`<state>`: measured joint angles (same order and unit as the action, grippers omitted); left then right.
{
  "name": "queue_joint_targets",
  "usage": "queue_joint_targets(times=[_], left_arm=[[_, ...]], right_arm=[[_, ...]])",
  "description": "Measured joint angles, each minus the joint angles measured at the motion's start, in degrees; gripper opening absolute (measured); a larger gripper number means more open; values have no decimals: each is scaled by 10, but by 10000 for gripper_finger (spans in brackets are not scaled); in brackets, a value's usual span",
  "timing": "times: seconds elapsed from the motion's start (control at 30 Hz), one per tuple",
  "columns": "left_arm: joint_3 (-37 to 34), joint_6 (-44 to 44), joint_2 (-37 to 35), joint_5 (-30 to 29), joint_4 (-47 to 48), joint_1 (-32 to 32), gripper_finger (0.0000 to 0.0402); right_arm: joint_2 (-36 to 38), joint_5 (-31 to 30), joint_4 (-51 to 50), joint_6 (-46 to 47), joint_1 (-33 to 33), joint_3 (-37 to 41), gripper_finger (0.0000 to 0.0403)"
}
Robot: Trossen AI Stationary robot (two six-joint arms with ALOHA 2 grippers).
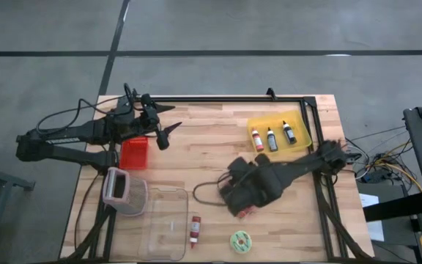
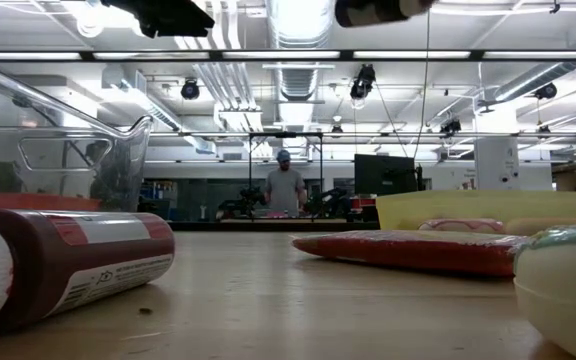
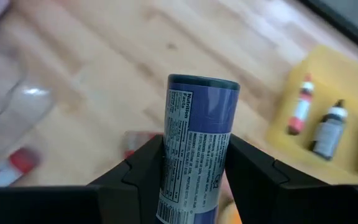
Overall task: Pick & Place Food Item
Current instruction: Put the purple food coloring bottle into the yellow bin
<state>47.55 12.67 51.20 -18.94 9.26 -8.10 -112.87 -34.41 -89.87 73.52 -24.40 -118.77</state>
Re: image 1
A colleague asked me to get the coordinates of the black metal beam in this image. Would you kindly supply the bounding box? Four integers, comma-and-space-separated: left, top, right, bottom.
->
363, 191, 422, 223

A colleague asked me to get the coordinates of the white paper sheet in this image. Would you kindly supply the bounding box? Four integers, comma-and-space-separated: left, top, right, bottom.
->
358, 193, 385, 243

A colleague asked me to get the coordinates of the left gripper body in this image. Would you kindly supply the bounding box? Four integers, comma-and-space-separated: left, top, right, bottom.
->
132, 105, 160, 133

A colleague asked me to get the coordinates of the blue food colouring bottle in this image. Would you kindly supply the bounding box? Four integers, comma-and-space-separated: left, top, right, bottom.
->
281, 120, 298, 145

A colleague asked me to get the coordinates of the yellow and black cable bundle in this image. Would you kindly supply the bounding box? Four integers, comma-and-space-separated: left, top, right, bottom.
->
346, 126, 422, 194

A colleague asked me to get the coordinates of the black aluminium rig frame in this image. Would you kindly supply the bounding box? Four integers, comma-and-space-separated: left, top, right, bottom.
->
86, 95, 377, 264

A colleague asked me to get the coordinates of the red snack packet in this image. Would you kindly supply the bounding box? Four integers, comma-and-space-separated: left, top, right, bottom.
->
235, 205, 256, 220

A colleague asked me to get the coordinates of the red plastic basket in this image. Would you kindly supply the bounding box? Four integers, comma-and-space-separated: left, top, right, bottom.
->
119, 136, 149, 171

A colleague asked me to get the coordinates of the pink-rimmed clear cup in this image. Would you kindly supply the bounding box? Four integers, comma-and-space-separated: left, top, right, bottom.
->
102, 166, 149, 217

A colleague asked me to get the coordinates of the pink-red food colouring bottle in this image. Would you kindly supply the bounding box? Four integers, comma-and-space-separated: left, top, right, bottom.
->
251, 128, 265, 153

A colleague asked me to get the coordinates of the clear plastic bin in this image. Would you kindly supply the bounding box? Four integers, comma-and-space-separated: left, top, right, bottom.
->
139, 186, 190, 262

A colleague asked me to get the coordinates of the purple-tipped food colouring bottle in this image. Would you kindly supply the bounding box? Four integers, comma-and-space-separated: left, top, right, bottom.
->
266, 127, 279, 153

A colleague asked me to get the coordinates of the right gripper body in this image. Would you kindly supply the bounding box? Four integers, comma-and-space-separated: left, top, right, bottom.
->
218, 153, 285, 217

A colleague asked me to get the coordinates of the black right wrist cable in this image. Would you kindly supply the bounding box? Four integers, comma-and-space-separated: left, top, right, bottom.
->
192, 179, 234, 207

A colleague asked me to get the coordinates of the green frosted toy donut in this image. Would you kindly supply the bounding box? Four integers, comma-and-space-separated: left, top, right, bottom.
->
229, 230, 253, 254

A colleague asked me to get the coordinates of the yellow translucent plastic bin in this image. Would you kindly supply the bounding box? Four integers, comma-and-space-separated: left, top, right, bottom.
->
246, 109, 313, 155

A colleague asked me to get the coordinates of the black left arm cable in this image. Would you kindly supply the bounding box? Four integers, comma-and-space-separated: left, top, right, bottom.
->
34, 82, 138, 136

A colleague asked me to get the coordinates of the dark red food colouring bottle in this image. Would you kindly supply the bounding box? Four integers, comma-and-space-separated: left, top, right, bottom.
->
189, 216, 202, 249

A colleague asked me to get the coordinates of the brown cable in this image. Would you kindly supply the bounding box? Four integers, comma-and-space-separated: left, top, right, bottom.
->
73, 172, 101, 252

